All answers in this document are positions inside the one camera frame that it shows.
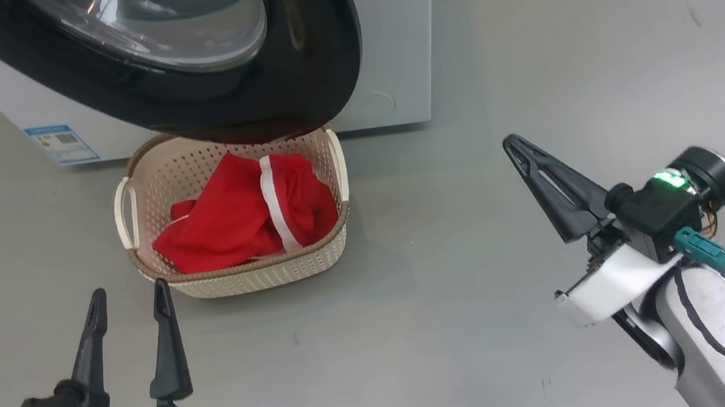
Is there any white front-load washing machine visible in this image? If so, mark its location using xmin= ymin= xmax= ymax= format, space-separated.
xmin=0 ymin=0 xmax=467 ymax=197

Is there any red garment with striped trim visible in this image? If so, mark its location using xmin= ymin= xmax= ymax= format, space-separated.
xmin=139 ymin=146 xmax=287 ymax=281

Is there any cream perforated laundry basket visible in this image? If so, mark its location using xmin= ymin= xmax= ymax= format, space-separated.
xmin=102 ymin=104 xmax=367 ymax=314

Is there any black round glass washer door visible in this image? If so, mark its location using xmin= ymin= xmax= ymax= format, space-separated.
xmin=0 ymin=0 xmax=379 ymax=190

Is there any black cylindrical right gripper motor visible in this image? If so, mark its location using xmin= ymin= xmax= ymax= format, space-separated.
xmin=663 ymin=141 xmax=725 ymax=217

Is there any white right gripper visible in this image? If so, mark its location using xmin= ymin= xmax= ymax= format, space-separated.
xmin=502 ymin=109 xmax=695 ymax=336

